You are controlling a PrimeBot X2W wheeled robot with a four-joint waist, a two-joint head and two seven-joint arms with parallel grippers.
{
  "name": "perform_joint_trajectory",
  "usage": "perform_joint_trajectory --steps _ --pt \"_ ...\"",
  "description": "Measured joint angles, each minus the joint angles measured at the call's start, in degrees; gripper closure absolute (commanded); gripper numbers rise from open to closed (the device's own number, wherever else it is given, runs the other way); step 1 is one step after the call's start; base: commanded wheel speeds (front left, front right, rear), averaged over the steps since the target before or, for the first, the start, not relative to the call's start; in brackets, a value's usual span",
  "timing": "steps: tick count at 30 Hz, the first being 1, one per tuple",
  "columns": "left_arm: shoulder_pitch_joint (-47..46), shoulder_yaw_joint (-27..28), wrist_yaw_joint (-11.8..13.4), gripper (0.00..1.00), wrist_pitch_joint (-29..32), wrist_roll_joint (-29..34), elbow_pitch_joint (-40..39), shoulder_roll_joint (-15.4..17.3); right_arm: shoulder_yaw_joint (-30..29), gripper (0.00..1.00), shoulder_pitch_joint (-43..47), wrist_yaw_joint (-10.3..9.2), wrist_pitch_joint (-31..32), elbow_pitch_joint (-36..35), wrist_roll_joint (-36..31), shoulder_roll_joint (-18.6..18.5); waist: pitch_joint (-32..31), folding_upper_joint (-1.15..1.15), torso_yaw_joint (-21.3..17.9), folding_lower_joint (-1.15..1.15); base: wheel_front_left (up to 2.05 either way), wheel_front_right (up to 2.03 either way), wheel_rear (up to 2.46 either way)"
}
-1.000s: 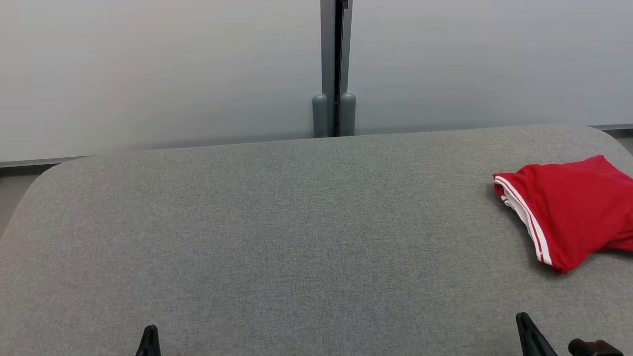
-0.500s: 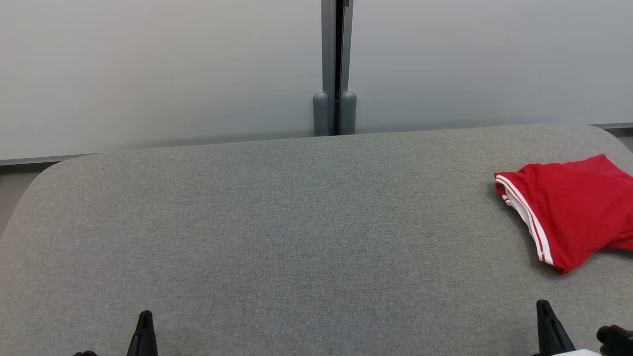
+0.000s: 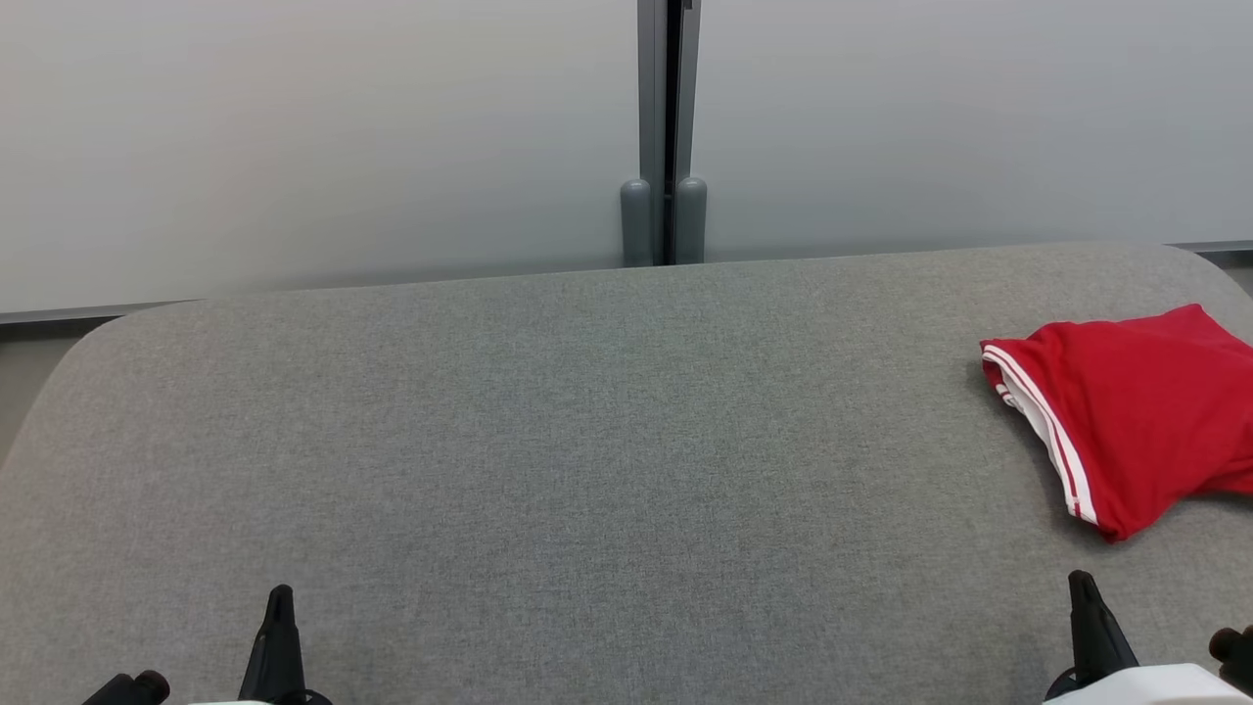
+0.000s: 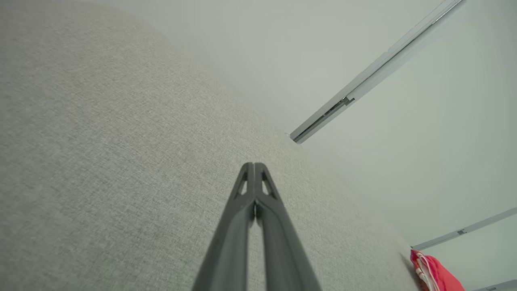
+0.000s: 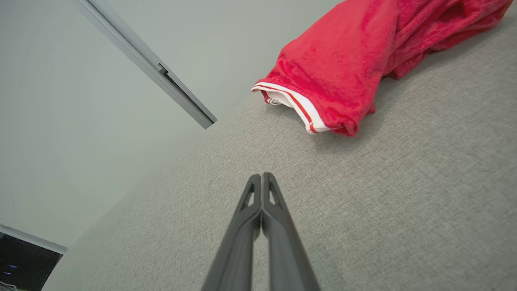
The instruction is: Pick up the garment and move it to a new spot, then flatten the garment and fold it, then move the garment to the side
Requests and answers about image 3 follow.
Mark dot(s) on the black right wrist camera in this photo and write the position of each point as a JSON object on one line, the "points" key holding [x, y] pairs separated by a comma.
{"points": [[1235, 658]]}

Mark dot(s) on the red basketball jersey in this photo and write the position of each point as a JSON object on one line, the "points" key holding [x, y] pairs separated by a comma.
{"points": [[1145, 411]]}

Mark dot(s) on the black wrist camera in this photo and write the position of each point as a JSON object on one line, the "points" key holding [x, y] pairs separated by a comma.
{"points": [[132, 688], [1235, 658]]}

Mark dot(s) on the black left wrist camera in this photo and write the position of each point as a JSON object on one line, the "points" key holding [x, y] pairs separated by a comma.
{"points": [[132, 688]]}

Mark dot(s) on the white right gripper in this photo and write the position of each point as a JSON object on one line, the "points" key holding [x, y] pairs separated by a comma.
{"points": [[1155, 687]]}

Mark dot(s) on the grey metal partition post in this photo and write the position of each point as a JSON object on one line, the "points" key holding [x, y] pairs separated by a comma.
{"points": [[669, 98]]}

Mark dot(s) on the grey rounded post foot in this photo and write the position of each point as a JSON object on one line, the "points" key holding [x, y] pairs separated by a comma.
{"points": [[636, 225], [691, 220]]}

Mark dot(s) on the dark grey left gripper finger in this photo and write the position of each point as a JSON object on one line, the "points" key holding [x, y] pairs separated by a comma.
{"points": [[276, 656]]}

